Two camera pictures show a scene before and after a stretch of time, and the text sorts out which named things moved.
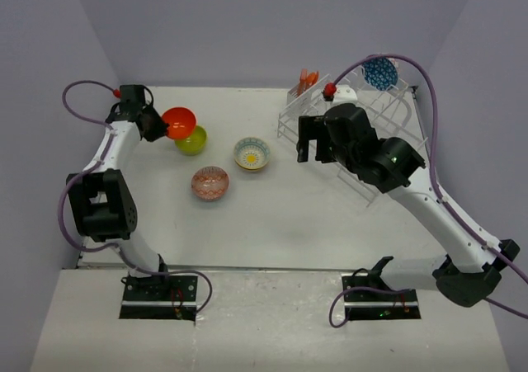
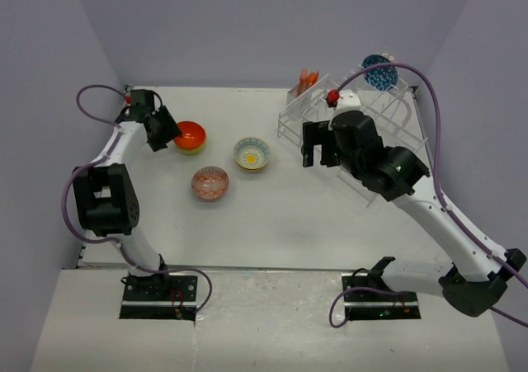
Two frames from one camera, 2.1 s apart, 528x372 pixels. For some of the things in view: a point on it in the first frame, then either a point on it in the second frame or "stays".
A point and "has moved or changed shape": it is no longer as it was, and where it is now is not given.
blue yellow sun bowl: x=252 y=153 stays
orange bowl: x=182 y=122 has moved or changed shape
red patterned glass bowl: x=209 y=183 stays
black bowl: x=379 y=72 stays
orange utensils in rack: x=303 y=82 stays
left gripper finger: x=149 y=124 -> x=169 y=129
